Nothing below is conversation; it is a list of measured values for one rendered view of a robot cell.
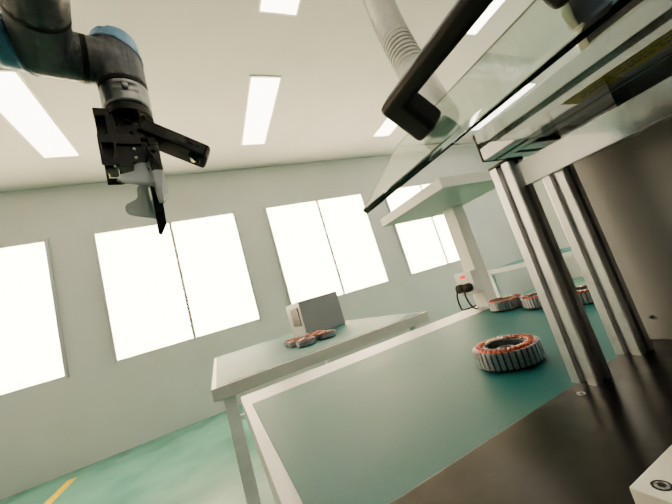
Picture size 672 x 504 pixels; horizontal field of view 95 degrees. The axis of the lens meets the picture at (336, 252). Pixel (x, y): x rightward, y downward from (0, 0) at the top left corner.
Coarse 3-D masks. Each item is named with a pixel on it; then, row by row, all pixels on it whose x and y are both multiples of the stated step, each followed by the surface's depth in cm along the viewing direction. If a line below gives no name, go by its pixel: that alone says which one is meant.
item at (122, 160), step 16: (96, 112) 50; (112, 112) 51; (128, 112) 52; (144, 112) 53; (96, 128) 51; (112, 128) 50; (128, 128) 52; (112, 144) 48; (128, 144) 49; (144, 144) 50; (112, 160) 47; (128, 160) 49; (144, 160) 50; (112, 176) 51
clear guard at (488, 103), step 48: (576, 0) 12; (624, 0) 9; (528, 48) 13; (576, 48) 21; (624, 48) 23; (480, 96) 15; (528, 96) 26; (576, 96) 28; (624, 96) 32; (432, 144) 18; (384, 192) 22
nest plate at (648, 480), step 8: (664, 456) 21; (656, 464) 20; (664, 464) 20; (648, 472) 20; (656, 472) 20; (664, 472) 20; (640, 480) 19; (648, 480) 19; (656, 480) 19; (664, 480) 19; (632, 488) 19; (640, 488) 19; (648, 488) 19; (656, 488) 19; (664, 488) 18; (640, 496) 19; (648, 496) 18; (656, 496) 18; (664, 496) 18
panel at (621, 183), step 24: (624, 144) 41; (648, 144) 39; (576, 168) 46; (600, 168) 44; (624, 168) 41; (648, 168) 39; (600, 192) 44; (624, 192) 42; (648, 192) 40; (600, 216) 45; (624, 216) 42; (648, 216) 40; (624, 240) 43; (648, 240) 41; (624, 264) 44; (648, 264) 41; (648, 288) 42; (648, 312) 42
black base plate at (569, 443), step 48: (576, 384) 36; (624, 384) 33; (528, 432) 30; (576, 432) 28; (624, 432) 26; (432, 480) 27; (480, 480) 25; (528, 480) 24; (576, 480) 22; (624, 480) 21
